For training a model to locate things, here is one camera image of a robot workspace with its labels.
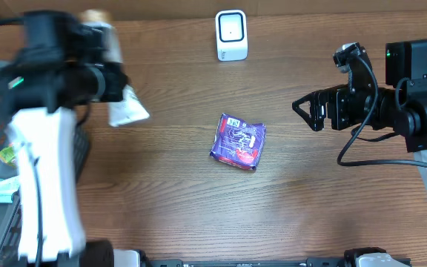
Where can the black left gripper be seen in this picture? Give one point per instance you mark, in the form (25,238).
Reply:
(113,70)

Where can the green juice pouch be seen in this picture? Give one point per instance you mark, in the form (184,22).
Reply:
(8,156)

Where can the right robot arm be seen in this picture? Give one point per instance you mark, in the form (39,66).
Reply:
(401,105)

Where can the white tube gold cap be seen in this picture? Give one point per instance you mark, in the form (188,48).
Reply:
(130,109)

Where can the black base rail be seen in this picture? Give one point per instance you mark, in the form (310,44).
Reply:
(309,262)

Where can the white barcode scanner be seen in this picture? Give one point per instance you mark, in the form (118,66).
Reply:
(231,35)

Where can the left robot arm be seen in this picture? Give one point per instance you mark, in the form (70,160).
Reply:
(67,61)

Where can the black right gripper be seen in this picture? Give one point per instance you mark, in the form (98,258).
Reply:
(336,98)

